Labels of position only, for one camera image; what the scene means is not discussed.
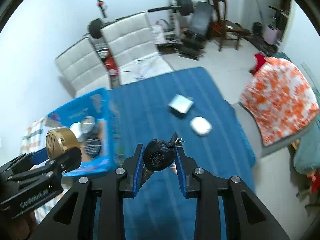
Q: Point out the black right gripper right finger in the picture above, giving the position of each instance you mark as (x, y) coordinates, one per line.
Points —
(225, 208)

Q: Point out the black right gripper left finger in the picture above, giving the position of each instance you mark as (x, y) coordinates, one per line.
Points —
(93, 208)

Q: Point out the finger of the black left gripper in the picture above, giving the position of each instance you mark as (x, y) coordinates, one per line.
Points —
(25, 162)
(64, 163)

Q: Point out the black car key with keyring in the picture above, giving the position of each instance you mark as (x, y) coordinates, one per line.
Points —
(160, 154)

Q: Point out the plaid orange blue cloth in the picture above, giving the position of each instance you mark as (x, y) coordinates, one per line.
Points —
(32, 140)

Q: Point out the black round patterned tin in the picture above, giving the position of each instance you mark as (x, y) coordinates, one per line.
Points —
(93, 147)

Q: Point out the white round tin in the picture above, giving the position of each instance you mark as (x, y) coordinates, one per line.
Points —
(77, 131)

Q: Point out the silver round tin gold emblem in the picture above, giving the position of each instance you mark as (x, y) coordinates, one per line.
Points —
(88, 125)

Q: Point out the blue cardboard milk box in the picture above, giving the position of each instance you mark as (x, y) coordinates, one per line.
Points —
(98, 104)

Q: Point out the teal fabric pile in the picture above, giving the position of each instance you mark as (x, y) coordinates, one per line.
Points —
(306, 158)

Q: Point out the blue striped tablecloth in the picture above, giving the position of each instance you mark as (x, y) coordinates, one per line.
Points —
(160, 210)

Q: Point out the white earbuds case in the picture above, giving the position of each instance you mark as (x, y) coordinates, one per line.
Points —
(200, 126)

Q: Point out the black silver charger block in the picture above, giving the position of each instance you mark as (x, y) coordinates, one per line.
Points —
(181, 104)

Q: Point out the white padded chair left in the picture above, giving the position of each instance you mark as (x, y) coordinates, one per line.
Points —
(82, 70)

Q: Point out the white padded chair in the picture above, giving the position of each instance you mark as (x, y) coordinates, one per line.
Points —
(82, 70)
(132, 38)

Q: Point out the red bag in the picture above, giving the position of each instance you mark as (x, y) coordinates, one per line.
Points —
(112, 68)

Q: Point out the orange white floral cushion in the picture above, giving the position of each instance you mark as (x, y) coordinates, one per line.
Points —
(280, 99)

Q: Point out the white padded chair right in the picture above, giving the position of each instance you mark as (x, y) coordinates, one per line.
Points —
(132, 38)

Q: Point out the black weight bench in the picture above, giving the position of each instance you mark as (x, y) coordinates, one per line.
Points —
(196, 34)

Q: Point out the brown wooden chair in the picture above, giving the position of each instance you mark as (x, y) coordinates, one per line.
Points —
(224, 29)

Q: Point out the blue wire clothes hanger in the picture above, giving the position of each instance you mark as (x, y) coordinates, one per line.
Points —
(142, 66)

